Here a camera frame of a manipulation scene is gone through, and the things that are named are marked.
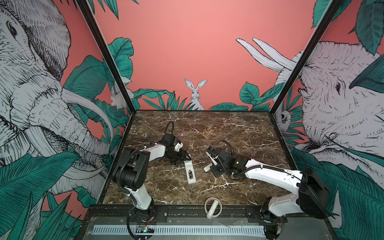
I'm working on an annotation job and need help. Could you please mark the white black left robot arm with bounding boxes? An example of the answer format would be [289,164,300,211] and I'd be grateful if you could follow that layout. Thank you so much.
[112,134,192,222]

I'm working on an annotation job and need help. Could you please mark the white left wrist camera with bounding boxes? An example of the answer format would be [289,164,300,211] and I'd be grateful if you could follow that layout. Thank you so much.
[174,142,184,152]

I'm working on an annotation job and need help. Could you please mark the white ring with handle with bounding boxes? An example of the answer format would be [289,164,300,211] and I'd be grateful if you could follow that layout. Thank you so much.
[204,197,223,220]

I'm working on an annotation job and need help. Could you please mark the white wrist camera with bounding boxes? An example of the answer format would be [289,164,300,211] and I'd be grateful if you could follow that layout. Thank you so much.
[174,142,184,152]
[206,147,218,166]

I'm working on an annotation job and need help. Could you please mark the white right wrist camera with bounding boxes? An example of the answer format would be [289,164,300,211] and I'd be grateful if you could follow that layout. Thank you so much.
[206,147,218,166]

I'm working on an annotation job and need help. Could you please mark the black right corner frame post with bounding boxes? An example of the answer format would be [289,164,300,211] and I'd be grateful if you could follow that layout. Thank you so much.
[269,0,343,115]

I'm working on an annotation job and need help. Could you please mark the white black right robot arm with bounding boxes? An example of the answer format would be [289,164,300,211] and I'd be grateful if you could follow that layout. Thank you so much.
[206,147,330,223]

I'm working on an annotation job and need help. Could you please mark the small green circuit board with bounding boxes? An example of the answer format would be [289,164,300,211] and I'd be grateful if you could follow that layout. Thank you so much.
[136,225,155,234]

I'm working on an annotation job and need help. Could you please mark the white remote control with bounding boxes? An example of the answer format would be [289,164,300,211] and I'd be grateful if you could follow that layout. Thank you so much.
[184,161,197,184]

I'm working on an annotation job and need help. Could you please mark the black left corner frame post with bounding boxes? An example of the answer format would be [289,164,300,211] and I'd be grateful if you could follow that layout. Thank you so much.
[76,0,136,115]

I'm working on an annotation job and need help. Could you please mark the white slotted cable duct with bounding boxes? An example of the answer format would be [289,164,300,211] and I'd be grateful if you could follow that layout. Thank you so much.
[91,225,266,237]

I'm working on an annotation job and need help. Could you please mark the black corner frame post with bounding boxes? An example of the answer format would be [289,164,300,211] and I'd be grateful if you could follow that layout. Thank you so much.
[269,0,343,115]
[76,0,136,115]

